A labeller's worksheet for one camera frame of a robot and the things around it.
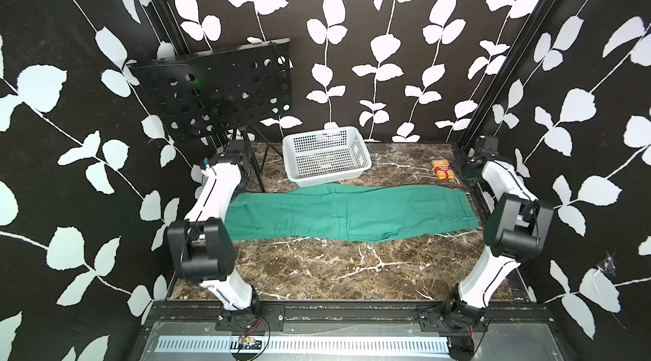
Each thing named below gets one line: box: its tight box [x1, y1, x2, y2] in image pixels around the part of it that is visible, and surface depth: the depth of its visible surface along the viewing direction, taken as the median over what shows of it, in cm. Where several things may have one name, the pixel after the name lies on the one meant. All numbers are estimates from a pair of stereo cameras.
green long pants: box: [224, 183, 480, 242], surface depth 97 cm
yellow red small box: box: [431, 159, 456, 180], surface depth 112 cm
